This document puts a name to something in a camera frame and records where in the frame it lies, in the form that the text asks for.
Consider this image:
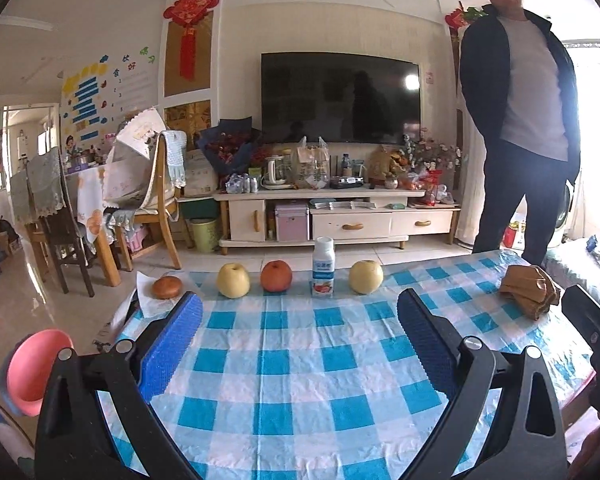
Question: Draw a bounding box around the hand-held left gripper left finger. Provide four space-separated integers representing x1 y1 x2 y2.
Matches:
34 291 204 480

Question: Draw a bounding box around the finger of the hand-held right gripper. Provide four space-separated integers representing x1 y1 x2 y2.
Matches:
561 284 600 361

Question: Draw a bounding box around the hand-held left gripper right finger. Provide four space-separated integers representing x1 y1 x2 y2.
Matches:
396 287 567 480

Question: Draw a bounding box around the pink plastic bucket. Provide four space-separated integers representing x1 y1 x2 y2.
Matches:
5 329 76 417

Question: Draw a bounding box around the white paper napkin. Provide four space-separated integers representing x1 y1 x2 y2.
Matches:
135 270 203 318

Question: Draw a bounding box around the brown bun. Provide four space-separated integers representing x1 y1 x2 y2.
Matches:
152 275 184 300

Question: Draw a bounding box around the brown folded cloth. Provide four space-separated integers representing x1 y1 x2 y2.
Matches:
498 264 562 322

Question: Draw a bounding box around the white washing machine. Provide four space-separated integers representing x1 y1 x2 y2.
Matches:
550 182 578 248

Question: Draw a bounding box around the yellow pear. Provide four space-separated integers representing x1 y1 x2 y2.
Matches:
349 259 384 295
216 262 251 299

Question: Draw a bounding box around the green waste bin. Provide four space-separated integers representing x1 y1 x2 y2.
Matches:
189 217 219 254

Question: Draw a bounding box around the light wooden chair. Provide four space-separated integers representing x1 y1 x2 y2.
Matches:
105 130 186 271

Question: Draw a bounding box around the red apple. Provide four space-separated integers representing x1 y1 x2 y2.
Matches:
260 260 294 293

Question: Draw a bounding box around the blue white checked tablecloth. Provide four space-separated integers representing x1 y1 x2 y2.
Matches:
97 247 598 480

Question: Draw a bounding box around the white yogurt bottle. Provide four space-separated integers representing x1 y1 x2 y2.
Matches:
310 236 337 299

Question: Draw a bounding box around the dark wooden chair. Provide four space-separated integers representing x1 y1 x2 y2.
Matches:
27 146 96 298

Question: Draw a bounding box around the dark green box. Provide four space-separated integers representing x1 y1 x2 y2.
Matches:
180 199 218 219

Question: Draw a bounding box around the cream TV cabinet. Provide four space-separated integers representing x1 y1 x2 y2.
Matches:
214 187 463 256

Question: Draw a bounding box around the red gift bag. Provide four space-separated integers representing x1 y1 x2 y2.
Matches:
422 170 443 206

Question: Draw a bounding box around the wooden dining table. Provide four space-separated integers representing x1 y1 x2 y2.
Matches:
65 162 123 288

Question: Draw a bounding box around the pink storage box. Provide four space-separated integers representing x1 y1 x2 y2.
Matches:
275 201 311 242

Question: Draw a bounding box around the blue stool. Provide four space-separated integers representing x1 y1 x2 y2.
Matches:
0 355 18 413

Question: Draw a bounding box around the pack of water bottles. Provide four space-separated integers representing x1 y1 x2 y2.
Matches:
225 172 259 195

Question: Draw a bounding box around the large white printed bag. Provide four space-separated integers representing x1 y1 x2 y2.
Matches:
102 106 168 206

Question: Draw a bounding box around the dried flower bouquet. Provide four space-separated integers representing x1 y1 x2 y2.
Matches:
405 136 465 173

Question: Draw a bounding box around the cream mat blue teapot print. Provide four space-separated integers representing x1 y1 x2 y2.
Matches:
0 385 36 480

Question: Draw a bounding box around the white electric kettle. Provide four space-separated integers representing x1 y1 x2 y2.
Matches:
262 155 293 191

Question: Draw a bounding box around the red bouquet dark blue wrap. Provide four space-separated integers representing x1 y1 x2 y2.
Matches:
196 117 262 192

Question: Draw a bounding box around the wooden chair grey cover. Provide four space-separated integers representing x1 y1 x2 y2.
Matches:
9 160 51 281

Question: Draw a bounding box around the clear plastic bag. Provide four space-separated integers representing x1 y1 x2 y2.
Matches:
292 136 331 188

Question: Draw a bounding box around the black television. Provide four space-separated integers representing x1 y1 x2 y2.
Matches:
260 52 423 145

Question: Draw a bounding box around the golden wall panel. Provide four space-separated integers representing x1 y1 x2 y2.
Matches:
164 10 215 98
165 100 212 138

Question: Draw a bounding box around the blue yellow wall chart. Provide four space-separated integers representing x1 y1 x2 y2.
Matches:
60 62 112 133

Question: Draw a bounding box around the red knot wall ornament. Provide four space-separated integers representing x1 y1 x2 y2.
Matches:
162 0 221 81
444 2 488 36

